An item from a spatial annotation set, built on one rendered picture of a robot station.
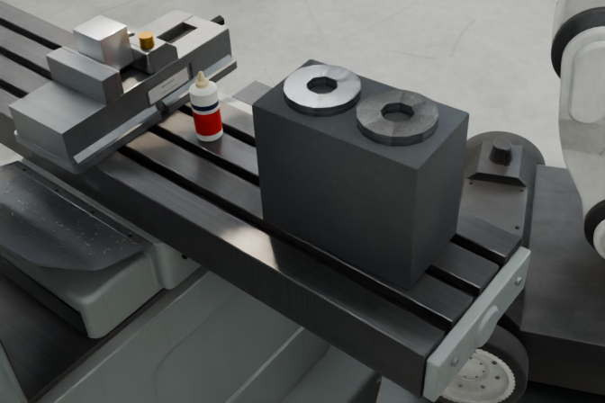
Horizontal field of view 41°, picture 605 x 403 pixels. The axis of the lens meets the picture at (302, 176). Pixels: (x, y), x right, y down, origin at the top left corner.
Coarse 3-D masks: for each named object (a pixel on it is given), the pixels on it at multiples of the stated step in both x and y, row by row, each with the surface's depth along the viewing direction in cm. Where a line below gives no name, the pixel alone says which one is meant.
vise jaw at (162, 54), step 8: (128, 32) 121; (136, 32) 121; (136, 40) 119; (160, 40) 119; (136, 48) 118; (152, 48) 118; (160, 48) 118; (168, 48) 120; (136, 56) 118; (144, 56) 117; (152, 56) 118; (160, 56) 119; (168, 56) 120; (176, 56) 122; (136, 64) 120; (144, 64) 118; (152, 64) 118; (160, 64) 120; (168, 64) 121; (152, 72) 119
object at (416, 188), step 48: (288, 96) 90; (336, 96) 90; (384, 96) 90; (288, 144) 92; (336, 144) 87; (384, 144) 85; (432, 144) 85; (288, 192) 97; (336, 192) 92; (384, 192) 87; (432, 192) 88; (336, 240) 97; (384, 240) 91; (432, 240) 94
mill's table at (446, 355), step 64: (0, 0) 155; (0, 64) 137; (0, 128) 129; (192, 128) 120; (128, 192) 112; (192, 192) 113; (256, 192) 109; (192, 256) 110; (256, 256) 99; (320, 256) 100; (448, 256) 98; (512, 256) 99; (320, 320) 97; (384, 320) 91; (448, 320) 90
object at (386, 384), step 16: (384, 384) 147; (528, 384) 146; (544, 384) 145; (384, 400) 144; (400, 400) 144; (416, 400) 144; (528, 400) 143; (544, 400) 143; (560, 400) 143; (576, 400) 143; (592, 400) 142
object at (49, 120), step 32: (160, 32) 129; (192, 32) 129; (224, 32) 129; (64, 64) 115; (96, 64) 115; (128, 64) 125; (192, 64) 126; (224, 64) 131; (32, 96) 117; (64, 96) 116; (96, 96) 114; (128, 96) 117; (160, 96) 123; (32, 128) 114; (64, 128) 110; (96, 128) 114; (128, 128) 118; (64, 160) 113; (96, 160) 115
